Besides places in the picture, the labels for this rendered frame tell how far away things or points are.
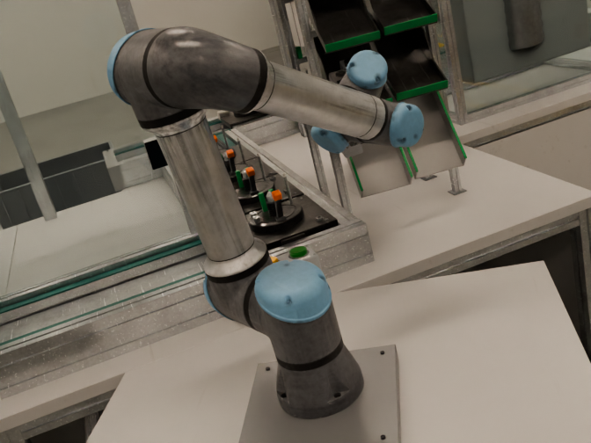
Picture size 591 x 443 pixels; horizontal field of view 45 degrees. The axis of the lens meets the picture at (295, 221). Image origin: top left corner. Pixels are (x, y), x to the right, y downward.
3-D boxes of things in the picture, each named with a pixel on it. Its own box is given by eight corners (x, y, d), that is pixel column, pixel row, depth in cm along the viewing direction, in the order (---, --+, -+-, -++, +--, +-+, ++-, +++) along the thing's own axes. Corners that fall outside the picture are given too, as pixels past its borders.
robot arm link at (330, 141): (340, 133, 124) (370, 84, 127) (299, 129, 133) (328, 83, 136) (363, 160, 129) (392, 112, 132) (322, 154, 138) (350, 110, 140)
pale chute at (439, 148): (464, 165, 179) (467, 156, 175) (414, 179, 178) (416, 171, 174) (426, 77, 190) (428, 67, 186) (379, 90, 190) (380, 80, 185)
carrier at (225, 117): (284, 112, 299) (277, 83, 294) (230, 129, 294) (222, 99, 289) (269, 104, 321) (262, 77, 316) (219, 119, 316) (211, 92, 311)
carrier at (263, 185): (305, 199, 195) (295, 156, 190) (222, 228, 190) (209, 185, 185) (280, 178, 217) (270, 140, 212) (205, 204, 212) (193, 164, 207)
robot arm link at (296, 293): (304, 374, 112) (283, 301, 106) (253, 348, 122) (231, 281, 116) (357, 334, 118) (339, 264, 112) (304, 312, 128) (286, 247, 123)
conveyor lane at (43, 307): (346, 258, 175) (338, 222, 172) (3, 385, 158) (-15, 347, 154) (309, 225, 201) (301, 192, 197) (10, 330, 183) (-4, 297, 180)
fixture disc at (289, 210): (311, 220, 175) (310, 212, 174) (258, 238, 172) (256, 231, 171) (294, 205, 187) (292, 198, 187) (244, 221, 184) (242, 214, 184)
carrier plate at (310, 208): (339, 226, 172) (337, 218, 171) (245, 259, 167) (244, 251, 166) (307, 200, 194) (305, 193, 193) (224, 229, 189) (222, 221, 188)
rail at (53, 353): (375, 260, 171) (366, 220, 167) (1, 399, 152) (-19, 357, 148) (365, 253, 176) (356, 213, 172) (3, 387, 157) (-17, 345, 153)
